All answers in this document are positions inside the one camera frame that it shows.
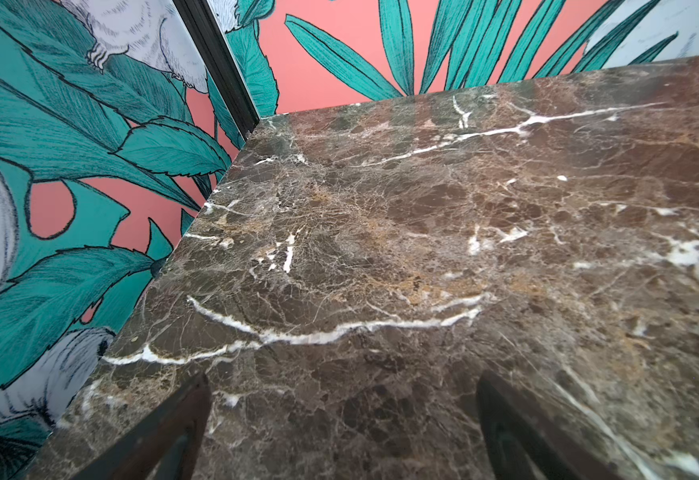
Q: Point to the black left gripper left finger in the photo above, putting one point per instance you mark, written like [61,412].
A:
[166,444]

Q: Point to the black corner frame post left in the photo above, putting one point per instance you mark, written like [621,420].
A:
[219,59]

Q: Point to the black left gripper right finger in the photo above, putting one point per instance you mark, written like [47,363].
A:
[521,440]

